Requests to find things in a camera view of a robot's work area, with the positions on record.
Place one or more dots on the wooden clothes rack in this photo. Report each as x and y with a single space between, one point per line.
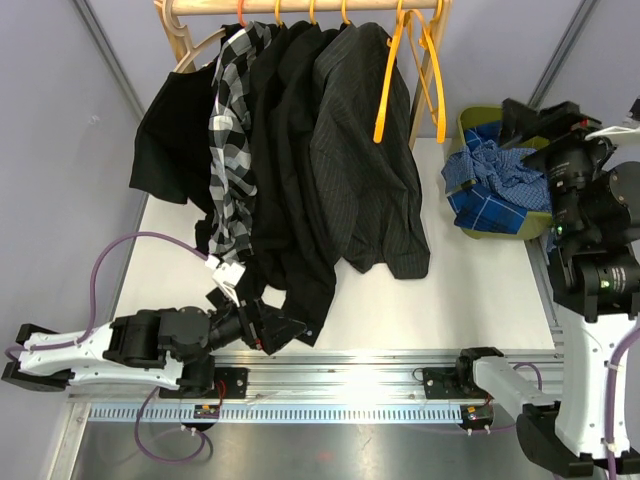
170 13

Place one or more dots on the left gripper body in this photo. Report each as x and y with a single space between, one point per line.
249 329

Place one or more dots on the green plastic basket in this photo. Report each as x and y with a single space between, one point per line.
535 222

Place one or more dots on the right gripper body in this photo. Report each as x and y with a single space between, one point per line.
579 165

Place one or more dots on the black long sleeve shirt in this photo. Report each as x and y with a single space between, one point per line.
288 251

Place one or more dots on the yellow hanger of blue shirt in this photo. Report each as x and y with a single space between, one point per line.
425 38

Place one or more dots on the orange hanger hook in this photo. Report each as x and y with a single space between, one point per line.
240 13

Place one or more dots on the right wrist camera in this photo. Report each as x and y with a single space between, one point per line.
617 135

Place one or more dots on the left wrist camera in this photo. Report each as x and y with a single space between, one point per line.
226 275

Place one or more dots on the yellow hanger of checked shirt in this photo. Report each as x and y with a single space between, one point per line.
393 43

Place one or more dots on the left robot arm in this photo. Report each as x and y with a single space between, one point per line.
167 349

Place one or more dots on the black white plaid shirt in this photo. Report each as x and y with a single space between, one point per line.
232 186

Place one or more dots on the dark blue plaid shirt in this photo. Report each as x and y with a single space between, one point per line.
475 207

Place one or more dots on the dark pinstripe shirt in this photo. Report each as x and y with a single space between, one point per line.
369 192

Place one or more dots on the aluminium mounting rail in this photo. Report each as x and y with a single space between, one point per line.
381 388

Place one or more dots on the yellow hanger hook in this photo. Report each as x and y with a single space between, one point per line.
277 13
344 15
312 12

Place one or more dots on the black t-shirt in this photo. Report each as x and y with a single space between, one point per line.
171 149

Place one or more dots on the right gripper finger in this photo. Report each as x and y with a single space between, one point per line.
567 149
520 123

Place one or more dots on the light blue checked shirt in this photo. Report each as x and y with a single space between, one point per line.
501 171

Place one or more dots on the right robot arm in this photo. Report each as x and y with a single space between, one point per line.
594 274

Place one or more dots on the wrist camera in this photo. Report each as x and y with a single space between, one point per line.
226 275
617 135

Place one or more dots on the wooden curved hanger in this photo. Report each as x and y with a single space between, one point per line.
193 51

